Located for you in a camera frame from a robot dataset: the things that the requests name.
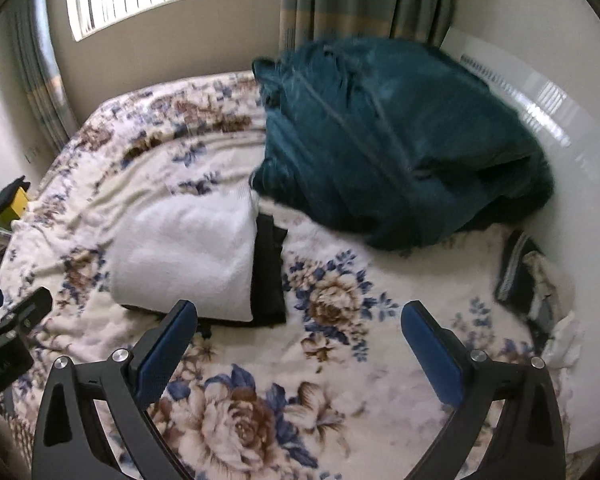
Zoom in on beige crumpled garment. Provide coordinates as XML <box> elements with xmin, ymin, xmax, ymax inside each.
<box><xmin>522</xmin><ymin>252</ymin><xmax>567</xmax><ymax>336</ymax></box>

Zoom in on white headboard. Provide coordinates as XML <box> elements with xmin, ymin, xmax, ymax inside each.
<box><xmin>440</xmin><ymin>25</ymin><xmax>600</xmax><ymax>456</ymax></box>

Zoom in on black hat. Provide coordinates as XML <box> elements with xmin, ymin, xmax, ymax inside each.
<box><xmin>0</xmin><ymin>176</ymin><xmax>27</xmax><ymax>218</ymax></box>

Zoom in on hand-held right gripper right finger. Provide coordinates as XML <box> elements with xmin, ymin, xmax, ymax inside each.
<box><xmin>401</xmin><ymin>301</ymin><xmax>567</xmax><ymax>480</ymax></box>

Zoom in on yellow box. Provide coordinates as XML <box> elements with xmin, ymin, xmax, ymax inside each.
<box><xmin>0</xmin><ymin>190</ymin><xmax>31</xmax><ymax>227</ymax></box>

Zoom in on black folded garment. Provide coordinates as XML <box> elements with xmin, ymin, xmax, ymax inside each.
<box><xmin>195</xmin><ymin>212</ymin><xmax>289</xmax><ymax>337</ymax></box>

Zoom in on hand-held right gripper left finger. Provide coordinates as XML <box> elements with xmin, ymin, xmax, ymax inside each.
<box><xmin>31</xmin><ymin>300</ymin><xmax>199</xmax><ymax>480</ymax></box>

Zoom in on teal plush blanket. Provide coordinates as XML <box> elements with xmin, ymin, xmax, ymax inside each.
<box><xmin>250</xmin><ymin>37</ymin><xmax>554</xmax><ymax>252</ymax></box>

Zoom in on grey-green curtain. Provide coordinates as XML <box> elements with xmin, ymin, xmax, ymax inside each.
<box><xmin>279</xmin><ymin>0</ymin><xmax>461</xmax><ymax>53</ymax></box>
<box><xmin>7</xmin><ymin>0</ymin><xmax>79</xmax><ymax>153</ymax></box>

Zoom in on dark striped garment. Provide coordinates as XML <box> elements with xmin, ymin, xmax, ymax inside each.
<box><xmin>495</xmin><ymin>230</ymin><xmax>544</xmax><ymax>307</ymax></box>

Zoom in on white knit sweater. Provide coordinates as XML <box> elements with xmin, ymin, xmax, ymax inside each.
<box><xmin>102</xmin><ymin>190</ymin><xmax>261</xmax><ymax>323</ymax></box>

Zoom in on white crumpled cloth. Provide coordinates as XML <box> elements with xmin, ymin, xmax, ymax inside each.
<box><xmin>542</xmin><ymin>310</ymin><xmax>582</xmax><ymax>369</ymax></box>

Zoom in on floral bedspread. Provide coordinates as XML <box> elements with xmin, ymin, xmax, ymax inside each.
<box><xmin>0</xmin><ymin>70</ymin><xmax>581</xmax><ymax>480</ymax></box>

